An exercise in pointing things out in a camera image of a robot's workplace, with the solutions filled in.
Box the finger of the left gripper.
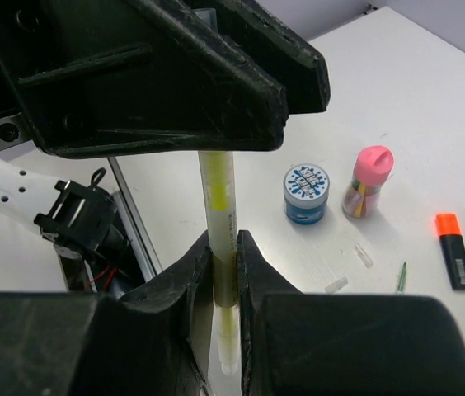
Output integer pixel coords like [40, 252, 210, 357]
[0, 1, 288, 159]
[186, 0, 331, 114]

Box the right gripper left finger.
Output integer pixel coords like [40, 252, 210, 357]
[0, 234, 213, 395]

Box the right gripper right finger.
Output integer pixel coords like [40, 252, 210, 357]
[237, 230, 465, 395]

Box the clear pen cap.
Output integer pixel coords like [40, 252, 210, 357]
[355, 243, 373, 268]
[192, 8, 218, 31]
[324, 277, 348, 295]

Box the green thin highlighter pen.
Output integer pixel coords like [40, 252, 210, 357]
[396, 262, 407, 294]

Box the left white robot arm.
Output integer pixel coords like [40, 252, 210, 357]
[0, 1, 331, 257]

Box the blue paint jar near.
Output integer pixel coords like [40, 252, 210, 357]
[283, 163, 331, 225]

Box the pink lid crayon bottle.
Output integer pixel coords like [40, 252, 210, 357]
[342, 145, 394, 219]

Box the orange cap black highlighter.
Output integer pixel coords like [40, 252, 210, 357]
[435, 213, 465, 291]

